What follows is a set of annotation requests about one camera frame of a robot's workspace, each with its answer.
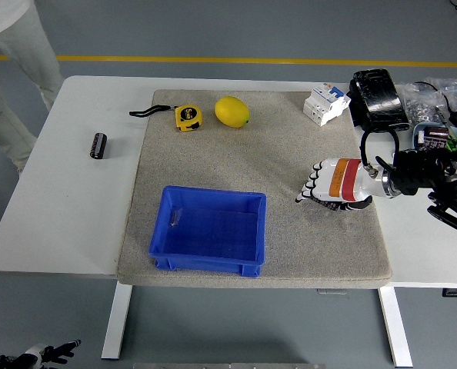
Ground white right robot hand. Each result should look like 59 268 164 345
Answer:
294 157 384 213

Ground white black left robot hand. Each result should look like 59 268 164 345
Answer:
22 339 82 369

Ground blue plastic box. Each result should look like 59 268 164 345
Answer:
147 184 268 278

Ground white table leg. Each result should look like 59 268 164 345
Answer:
100 284 133 361
378 286 414 368

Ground white blue circuit breaker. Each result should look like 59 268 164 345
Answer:
302 84 352 127

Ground black wrapped device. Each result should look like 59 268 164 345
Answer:
345 68 411 134

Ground grey-brown mat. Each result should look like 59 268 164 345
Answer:
115 89 393 289

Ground light blue bowl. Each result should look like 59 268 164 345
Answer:
412 121 457 151

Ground clear bag of metal nuts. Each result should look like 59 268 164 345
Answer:
400 82 451 125

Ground grey metal tool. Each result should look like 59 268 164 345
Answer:
435 108 452 128

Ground yellow lemon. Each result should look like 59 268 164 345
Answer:
214 96 250 128

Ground yellow tape measure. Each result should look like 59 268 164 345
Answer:
128 104 205 134

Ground person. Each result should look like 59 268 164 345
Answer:
0 0 65 175

